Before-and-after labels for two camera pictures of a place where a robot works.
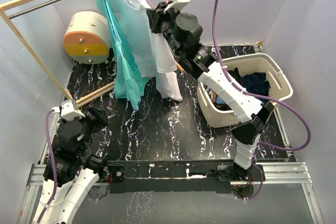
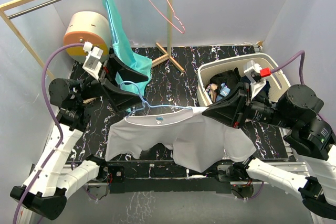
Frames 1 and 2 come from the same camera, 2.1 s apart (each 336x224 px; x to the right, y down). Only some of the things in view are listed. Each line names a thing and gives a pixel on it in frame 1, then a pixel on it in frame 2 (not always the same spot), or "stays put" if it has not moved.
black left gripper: x=101 y=119 -> x=120 y=98
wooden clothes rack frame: x=4 y=4 stays put
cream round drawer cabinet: x=86 y=37 stays put
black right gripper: x=157 y=16 -> x=231 y=104
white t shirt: x=153 y=52 -> x=199 y=140
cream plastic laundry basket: x=281 y=87 stays put
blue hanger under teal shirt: x=117 y=35 stays put
